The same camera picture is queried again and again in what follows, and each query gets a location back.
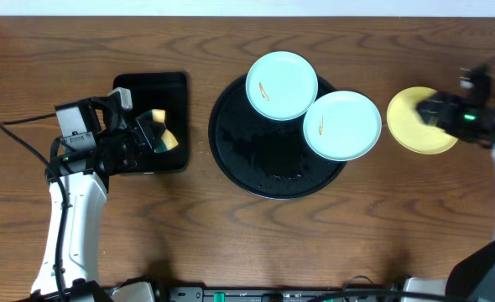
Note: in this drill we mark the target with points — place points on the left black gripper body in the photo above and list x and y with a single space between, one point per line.
138 137

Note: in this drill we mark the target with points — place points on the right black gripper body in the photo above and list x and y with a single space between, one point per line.
436 111

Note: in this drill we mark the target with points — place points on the green yellow sponge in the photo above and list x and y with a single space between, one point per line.
162 138

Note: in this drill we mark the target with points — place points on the yellow plate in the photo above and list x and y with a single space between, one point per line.
407 127

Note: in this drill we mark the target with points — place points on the light blue plate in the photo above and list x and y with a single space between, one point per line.
281 85
342 126

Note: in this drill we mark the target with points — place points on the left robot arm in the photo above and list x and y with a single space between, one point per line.
71 253

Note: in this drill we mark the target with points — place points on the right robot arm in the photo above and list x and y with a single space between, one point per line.
472 279

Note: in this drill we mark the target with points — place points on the black rectangular tray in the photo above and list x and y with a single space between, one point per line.
167 91

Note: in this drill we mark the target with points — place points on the light blue plate back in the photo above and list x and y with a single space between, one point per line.
281 85

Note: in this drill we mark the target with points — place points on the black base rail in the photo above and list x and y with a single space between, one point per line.
147 289

